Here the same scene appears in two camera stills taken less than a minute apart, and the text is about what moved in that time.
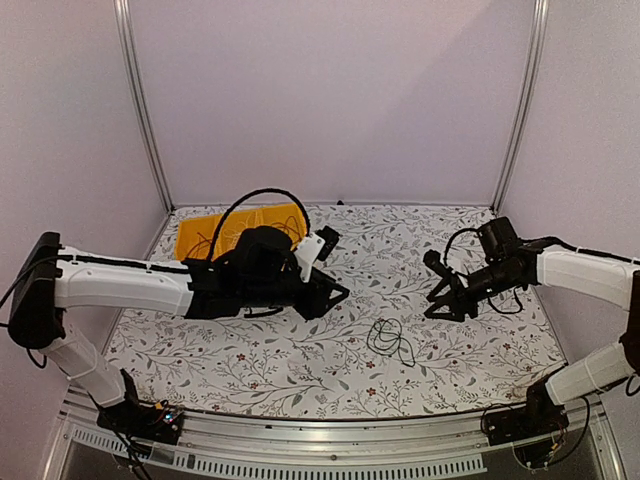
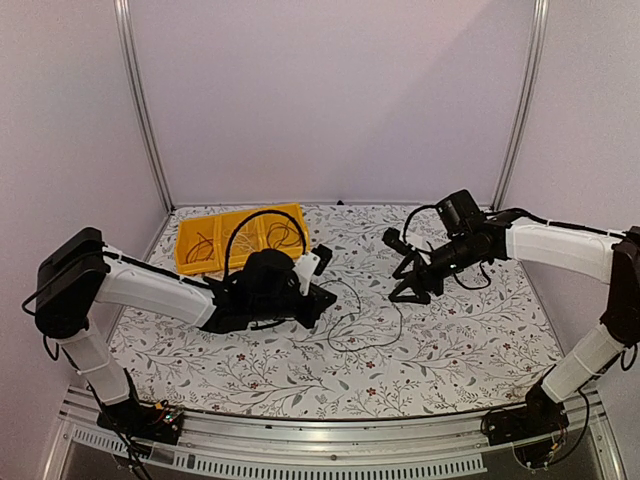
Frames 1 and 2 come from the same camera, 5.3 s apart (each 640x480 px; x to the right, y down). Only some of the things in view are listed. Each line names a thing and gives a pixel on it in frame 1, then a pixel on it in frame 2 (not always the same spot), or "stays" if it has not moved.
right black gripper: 459,302 -> 421,271
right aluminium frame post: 526,104 stays
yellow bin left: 195,237 stays
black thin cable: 384,337 -> 360,303
